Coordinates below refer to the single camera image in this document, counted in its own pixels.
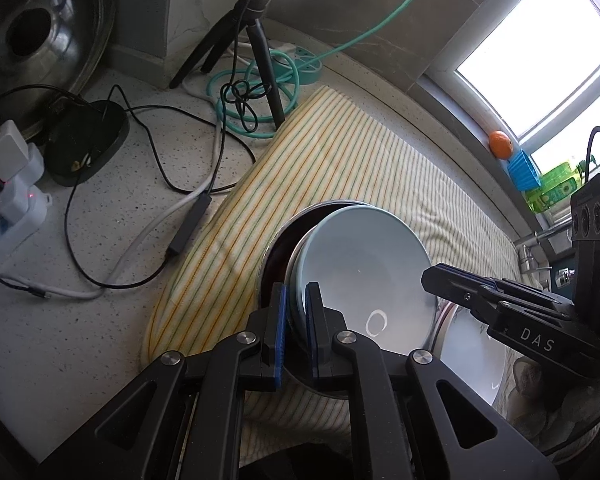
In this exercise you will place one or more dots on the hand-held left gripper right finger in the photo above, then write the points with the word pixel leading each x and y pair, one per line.
pixel 312 340

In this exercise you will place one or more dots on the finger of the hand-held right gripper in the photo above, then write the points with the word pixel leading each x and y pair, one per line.
pixel 525 297
pixel 455 287

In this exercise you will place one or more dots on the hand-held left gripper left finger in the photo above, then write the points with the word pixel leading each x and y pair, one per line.
pixel 280 340

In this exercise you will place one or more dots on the large stainless steel bowl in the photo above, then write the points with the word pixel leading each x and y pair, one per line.
pixel 296 365

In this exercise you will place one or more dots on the white plate pink flowers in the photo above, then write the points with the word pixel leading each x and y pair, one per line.
pixel 472 355

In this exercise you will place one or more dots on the light blue ceramic bowl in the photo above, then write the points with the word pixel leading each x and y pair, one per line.
pixel 370 270

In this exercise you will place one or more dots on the person's right hand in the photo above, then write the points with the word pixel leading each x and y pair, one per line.
pixel 530 390

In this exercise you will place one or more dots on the chrome faucet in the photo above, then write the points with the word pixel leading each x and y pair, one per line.
pixel 530 255

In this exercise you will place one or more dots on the green dish soap bottle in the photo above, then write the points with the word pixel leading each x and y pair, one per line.
pixel 555 185

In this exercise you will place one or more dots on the blue ribbed silicone cup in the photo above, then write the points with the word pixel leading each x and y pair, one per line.
pixel 522 170

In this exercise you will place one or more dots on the orange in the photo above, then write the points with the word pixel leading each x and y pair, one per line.
pixel 500 144

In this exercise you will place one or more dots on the yellow green striped cloth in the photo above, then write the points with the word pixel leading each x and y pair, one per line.
pixel 305 160

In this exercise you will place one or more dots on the window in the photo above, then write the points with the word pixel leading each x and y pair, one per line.
pixel 530 60

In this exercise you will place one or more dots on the teal power strip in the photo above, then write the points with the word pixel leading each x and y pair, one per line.
pixel 307 72

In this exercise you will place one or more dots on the black oval device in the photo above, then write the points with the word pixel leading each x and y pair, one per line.
pixel 90 140

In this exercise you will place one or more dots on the white power strip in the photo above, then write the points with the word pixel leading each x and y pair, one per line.
pixel 10 230

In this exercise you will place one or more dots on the black tripod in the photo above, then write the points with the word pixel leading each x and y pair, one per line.
pixel 260 45

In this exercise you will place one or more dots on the white power adapter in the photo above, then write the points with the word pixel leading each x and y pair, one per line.
pixel 7 147

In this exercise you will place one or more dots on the round steel pan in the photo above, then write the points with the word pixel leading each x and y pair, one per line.
pixel 65 45

